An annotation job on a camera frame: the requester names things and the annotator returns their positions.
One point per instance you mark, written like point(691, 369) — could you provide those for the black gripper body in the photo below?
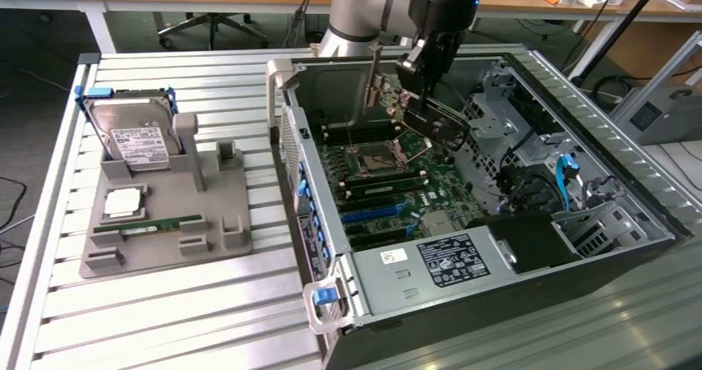
point(445, 0)

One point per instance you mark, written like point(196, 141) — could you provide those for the graphics card with metal bracket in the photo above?
point(445, 127)

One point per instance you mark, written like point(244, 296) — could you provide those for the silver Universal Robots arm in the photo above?
point(357, 12)

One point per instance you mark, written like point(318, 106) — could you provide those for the wooden desk with clutter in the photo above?
point(511, 4)

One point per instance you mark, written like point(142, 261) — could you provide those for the metal disk bay cage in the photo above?
point(488, 129)

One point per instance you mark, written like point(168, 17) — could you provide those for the metal socket cover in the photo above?
point(412, 146)

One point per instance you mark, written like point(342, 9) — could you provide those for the thin socket locking lever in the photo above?
point(350, 133)

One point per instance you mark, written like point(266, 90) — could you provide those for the CPU socket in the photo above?
point(379, 160)

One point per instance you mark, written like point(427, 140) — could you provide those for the green motherboard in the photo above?
point(439, 189)

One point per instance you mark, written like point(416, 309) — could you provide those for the black installed RAM stick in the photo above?
point(384, 187)

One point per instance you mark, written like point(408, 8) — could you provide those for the black tripod pole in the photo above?
point(633, 16)

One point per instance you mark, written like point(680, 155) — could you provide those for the blue expansion slot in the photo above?
point(373, 214)

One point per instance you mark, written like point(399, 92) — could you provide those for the silver chipset heatsink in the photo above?
point(439, 222)

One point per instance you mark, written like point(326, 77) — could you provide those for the black office chair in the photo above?
point(212, 24)

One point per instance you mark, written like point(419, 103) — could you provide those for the black plastic shroud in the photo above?
point(527, 238)

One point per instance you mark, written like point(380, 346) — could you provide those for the grey computer tower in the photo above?
point(675, 115)

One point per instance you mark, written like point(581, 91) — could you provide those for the grey power supply unit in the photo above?
point(396, 283)

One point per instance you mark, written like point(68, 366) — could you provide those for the hard disk in blue caddy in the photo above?
point(132, 115)

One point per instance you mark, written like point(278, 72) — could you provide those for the grey plastic parts rack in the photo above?
point(165, 205)

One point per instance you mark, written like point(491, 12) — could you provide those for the green RAM stick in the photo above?
point(165, 223)

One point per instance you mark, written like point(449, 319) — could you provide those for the silver CPU chip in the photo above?
point(124, 203)

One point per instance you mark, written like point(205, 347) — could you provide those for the black open PC case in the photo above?
point(495, 337)

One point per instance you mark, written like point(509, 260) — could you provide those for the grey metal drive bracket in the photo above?
point(599, 238)

